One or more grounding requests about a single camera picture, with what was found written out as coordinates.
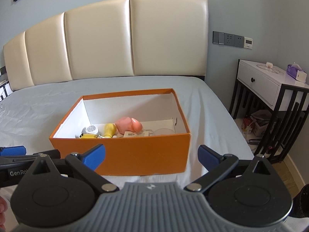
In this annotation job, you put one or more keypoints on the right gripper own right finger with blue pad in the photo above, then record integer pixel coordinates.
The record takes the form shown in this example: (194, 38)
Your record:
(218, 166)

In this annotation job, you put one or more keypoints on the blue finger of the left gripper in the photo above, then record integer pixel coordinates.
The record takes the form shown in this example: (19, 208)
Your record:
(12, 151)

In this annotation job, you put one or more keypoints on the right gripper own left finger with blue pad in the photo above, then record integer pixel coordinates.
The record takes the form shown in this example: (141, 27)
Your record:
(83, 168)

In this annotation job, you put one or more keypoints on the yellow tape measure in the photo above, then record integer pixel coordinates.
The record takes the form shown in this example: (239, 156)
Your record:
(88, 136)

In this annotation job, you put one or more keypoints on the small grey white jar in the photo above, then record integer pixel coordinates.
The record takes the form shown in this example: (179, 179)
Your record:
(90, 130)

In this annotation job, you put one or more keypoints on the gold lid glass jar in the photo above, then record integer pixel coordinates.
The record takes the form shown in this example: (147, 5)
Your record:
(109, 130)

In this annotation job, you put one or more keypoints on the pink lotion bottle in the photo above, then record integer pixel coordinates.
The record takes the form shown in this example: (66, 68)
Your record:
(128, 124)

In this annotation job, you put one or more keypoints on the clear pink label case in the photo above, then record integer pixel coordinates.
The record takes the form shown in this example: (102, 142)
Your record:
(149, 133)

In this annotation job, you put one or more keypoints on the person's left hand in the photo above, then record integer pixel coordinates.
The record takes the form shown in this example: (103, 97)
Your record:
(3, 209)

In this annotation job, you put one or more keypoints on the orange cardboard box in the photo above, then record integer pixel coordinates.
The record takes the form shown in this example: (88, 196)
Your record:
(155, 109)

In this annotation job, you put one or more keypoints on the clutter under bedside table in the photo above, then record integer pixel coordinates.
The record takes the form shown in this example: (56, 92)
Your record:
(254, 127)

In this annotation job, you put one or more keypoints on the left side shelf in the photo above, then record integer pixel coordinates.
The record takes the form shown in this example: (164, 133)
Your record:
(5, 89)

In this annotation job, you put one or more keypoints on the white black bedside table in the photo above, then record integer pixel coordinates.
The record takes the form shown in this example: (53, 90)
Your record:
(259, 86)

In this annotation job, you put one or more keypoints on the white thermostat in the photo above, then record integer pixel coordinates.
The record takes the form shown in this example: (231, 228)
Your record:
(248, 43)

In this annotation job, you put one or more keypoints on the purple tissue pack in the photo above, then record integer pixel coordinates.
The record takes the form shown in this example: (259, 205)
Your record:
(296, 72)

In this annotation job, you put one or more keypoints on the cream leather headboard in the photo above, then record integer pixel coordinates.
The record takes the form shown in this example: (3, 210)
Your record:
(111, 38)

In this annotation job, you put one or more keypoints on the grey wall switch panel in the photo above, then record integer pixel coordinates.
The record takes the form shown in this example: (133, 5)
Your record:
(228, 39)

